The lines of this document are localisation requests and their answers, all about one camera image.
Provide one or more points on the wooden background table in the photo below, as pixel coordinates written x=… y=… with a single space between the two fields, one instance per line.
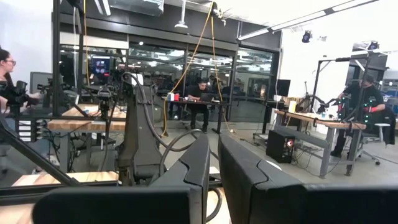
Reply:
x=87 y=124
x=323 y=123

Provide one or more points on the white ceiling light strip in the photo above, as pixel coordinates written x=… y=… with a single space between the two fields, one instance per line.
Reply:
x=298 y=20

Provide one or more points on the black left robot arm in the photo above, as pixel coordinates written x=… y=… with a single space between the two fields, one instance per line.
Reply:
x=132 y=124

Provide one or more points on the black desk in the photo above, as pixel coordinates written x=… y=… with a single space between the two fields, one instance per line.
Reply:
x=205 y=104

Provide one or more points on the black background robot arm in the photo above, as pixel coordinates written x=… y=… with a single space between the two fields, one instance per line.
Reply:
x=329 y=104
x=104 y=99

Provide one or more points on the black background frame post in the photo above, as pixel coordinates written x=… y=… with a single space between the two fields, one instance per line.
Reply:
x=56 y=62

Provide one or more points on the black rig diagonal strut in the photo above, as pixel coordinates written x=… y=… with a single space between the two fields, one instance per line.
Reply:
x=37 y=155

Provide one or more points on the black hanging camera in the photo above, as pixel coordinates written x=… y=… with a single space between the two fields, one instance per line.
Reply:
x=307 y=36

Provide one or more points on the black laptop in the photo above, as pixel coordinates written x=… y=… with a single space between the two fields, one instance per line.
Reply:
x=207 y=97

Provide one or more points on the red white box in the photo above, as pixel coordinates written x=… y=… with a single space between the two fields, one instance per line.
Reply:
x=173 y=97

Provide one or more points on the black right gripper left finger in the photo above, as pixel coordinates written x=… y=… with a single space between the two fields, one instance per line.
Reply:
x=124 y=205

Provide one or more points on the black drawer unit white labels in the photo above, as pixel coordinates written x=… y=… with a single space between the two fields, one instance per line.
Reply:
x=29 y=130

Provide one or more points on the person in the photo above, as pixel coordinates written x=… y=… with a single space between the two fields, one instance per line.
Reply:
x=373 y=96
x=7 y=90
x=197 y=96

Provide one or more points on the white office chair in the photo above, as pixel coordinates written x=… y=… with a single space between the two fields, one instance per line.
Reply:
x=381 y=130

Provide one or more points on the black background frame stand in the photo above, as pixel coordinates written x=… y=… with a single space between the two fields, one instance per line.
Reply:
x=315 y=81

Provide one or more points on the black computer tower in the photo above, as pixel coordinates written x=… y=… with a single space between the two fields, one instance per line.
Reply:
x=280 y=146

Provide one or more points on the black monitor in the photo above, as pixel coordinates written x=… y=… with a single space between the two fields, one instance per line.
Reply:
x=283 y=87

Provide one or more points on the white pendant lamp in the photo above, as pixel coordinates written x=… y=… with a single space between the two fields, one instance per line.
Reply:
x=181 y=23

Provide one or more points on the lit display screen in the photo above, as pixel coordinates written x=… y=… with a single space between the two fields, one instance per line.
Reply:
x=100 y=67

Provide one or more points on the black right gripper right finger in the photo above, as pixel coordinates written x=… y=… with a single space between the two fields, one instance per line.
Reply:
x=280 y=202

